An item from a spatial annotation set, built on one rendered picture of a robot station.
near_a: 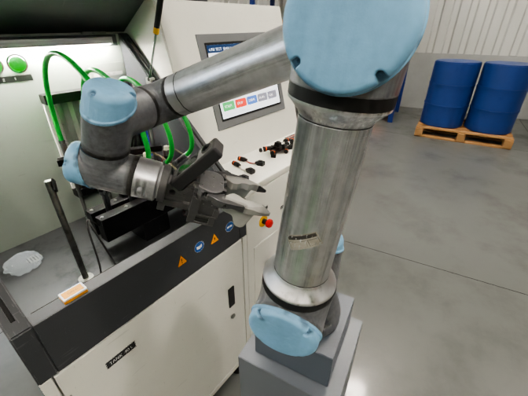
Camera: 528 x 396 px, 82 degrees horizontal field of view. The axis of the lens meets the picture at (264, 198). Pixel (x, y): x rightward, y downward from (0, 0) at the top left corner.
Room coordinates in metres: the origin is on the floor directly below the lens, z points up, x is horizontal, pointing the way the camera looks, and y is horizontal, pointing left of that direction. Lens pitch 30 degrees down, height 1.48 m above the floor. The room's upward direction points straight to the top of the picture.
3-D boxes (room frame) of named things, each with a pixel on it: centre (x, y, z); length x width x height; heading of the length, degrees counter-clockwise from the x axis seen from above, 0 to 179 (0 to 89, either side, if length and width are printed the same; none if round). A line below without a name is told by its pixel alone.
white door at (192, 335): (0.65, 0.28, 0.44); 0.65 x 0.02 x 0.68; 142
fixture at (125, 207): (0.90, 0.41, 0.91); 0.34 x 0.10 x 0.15; 142
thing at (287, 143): (1.30, -0.08, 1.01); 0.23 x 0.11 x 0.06; 142
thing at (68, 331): (0.66, 0.30, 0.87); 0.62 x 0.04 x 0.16; 142
